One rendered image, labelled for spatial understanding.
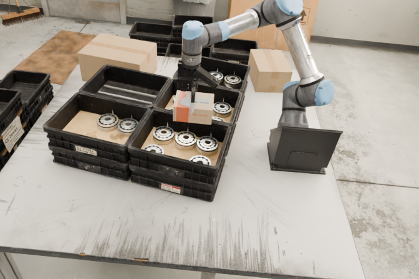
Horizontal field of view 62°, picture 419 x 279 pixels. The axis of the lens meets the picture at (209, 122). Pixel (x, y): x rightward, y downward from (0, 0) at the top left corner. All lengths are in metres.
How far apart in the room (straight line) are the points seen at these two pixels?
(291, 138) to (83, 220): 0.98
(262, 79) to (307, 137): 0.72
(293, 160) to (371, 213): 1.16
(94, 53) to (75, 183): 0.89
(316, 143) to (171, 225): 0.76
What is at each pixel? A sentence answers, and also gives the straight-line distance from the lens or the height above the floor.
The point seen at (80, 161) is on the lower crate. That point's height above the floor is 0.76.
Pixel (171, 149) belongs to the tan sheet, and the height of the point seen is 0.83.
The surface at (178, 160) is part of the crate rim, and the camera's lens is 1.46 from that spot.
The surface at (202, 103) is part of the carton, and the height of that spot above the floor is 1.12.
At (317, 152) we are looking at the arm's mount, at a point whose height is 0.84.
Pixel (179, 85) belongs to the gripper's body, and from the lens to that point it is 1.40.
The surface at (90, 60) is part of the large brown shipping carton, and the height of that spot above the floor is 0.87.
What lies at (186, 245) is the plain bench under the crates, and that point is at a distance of 1.49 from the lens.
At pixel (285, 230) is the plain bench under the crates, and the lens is 1.60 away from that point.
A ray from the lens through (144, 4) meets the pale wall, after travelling 4.76.
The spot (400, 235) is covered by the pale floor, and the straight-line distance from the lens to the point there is 2.79.
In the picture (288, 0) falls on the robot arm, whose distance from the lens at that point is 1.57.
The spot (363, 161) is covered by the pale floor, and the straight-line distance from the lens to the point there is 3.19.
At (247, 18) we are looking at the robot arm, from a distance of 1.62.
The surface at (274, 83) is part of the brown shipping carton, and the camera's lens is 2.33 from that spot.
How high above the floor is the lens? 1.97
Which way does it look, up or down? 39 degrees down
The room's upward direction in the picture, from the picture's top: 6 degrees clockwise
